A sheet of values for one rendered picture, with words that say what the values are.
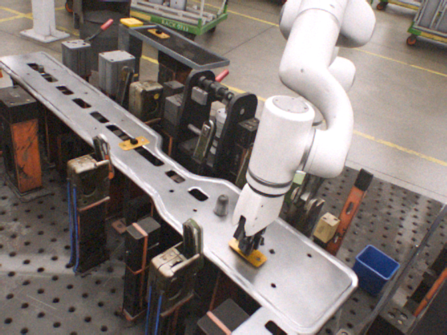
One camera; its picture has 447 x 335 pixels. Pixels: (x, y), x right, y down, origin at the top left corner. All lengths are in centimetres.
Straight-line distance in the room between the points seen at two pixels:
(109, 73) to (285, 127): 86
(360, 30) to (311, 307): 61
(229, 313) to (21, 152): 84
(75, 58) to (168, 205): 84
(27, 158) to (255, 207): 84
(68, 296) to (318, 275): 64
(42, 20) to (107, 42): 116
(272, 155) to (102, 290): 66
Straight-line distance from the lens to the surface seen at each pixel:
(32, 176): 143
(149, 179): 102
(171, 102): 122
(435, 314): 91
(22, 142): 135
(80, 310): 113
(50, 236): 131
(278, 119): 64
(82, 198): 102
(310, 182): 95
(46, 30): 485
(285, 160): 68
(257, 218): 75
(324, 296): 86
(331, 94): 73
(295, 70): 75
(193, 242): 76
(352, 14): 99
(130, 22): 161
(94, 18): 373
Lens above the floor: 162
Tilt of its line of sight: 34 degrees down
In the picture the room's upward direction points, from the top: 12 degrees clockwise
